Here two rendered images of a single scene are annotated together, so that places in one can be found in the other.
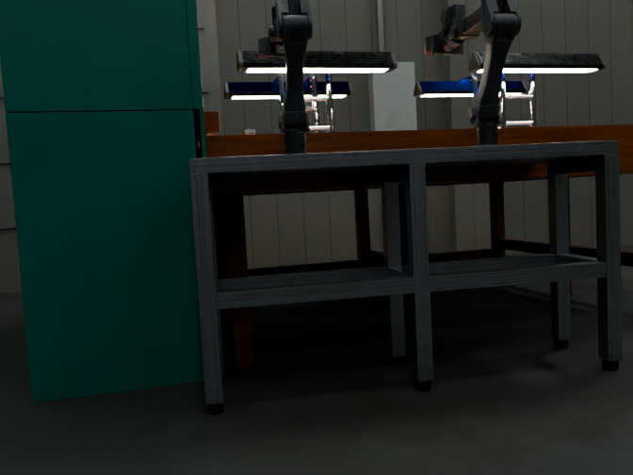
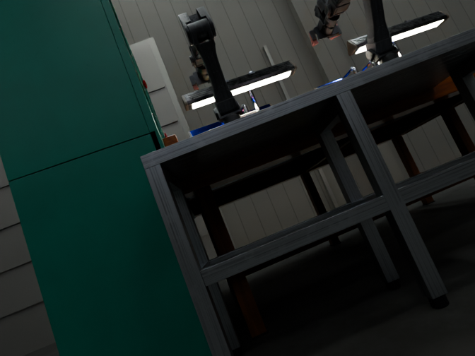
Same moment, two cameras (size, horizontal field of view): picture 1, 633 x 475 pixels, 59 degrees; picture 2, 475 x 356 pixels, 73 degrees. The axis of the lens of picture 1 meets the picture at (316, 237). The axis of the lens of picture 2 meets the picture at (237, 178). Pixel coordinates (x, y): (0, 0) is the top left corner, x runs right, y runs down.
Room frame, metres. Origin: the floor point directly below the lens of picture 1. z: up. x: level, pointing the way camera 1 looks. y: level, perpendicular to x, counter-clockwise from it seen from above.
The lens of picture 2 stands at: (0.61, 0.01, 0.39)
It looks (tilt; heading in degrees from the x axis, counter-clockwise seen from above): 8 degrees up; 5
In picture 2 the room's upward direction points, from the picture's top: 22 degrees counter-clockwise
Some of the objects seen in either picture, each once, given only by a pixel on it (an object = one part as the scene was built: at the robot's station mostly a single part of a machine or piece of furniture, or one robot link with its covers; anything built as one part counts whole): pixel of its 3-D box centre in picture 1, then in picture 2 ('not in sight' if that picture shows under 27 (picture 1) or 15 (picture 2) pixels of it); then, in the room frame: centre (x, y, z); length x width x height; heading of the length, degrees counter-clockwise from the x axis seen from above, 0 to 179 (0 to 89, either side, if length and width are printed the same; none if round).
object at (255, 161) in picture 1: (374, 166); (306, 132); (1.97, -0.21, 0.65); 1.20 x 0.90 x 0.04; 99
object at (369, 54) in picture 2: (484, 117); (382, 52); (1.78, -0.54, 0.77); 0.09 x 0.06 x 0.06; 99
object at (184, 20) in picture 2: (288, 29); (201, 44); (1.69, 0.05, 1.05); 0.30 x 0.09 x 0.12; 9
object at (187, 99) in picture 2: (317, 60); (239, 83); (2.22, -0.04, 1.08); 0.62 x 0.08 x 0.07; 104
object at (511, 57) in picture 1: (538, 61); (396, 31); (2.45, -0.99, 1.08); 0.62 x 0.08 x 0.07; 104
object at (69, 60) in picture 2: (118, 18); (104, 111); (2.34, 0.75, 1.32); 1.36 x 0.55 x 0.95; 14
